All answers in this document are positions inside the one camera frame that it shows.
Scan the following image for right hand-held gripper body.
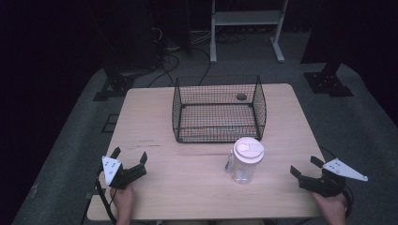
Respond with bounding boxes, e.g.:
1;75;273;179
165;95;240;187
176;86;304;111
298;157;369;198

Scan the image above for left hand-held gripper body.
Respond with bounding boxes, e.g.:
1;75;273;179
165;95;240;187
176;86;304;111
100;155;148;189

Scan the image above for clear plastic cup white lid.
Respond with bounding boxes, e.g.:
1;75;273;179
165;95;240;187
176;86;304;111
224;136;265;185

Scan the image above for black wire mesh basket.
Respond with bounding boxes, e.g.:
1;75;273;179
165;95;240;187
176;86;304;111
171;74;268;144

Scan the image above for person's right hand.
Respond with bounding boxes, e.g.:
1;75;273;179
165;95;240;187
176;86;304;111
311;191;348;225

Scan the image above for person's left hand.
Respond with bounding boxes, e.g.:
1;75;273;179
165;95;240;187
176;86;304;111
109;184;135;223

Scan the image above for black stand base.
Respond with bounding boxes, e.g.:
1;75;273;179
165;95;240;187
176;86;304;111
92;60;136;102
302;61;355;98

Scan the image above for white metal stand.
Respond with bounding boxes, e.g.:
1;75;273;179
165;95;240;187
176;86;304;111
209;0;289;65

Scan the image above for black square floor frame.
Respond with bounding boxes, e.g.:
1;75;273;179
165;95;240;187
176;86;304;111
100;113;120;133

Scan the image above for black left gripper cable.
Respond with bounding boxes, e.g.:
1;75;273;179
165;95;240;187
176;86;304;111
95;168;118;225

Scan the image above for black floor cables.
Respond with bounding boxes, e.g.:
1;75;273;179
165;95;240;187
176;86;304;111
146;27;212;89

